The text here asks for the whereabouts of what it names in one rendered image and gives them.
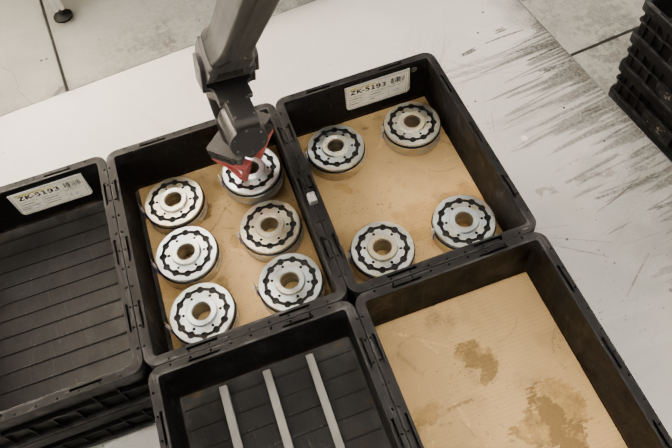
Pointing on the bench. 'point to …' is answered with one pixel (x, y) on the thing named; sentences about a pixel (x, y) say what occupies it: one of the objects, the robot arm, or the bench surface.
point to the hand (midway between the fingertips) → (250, 166)
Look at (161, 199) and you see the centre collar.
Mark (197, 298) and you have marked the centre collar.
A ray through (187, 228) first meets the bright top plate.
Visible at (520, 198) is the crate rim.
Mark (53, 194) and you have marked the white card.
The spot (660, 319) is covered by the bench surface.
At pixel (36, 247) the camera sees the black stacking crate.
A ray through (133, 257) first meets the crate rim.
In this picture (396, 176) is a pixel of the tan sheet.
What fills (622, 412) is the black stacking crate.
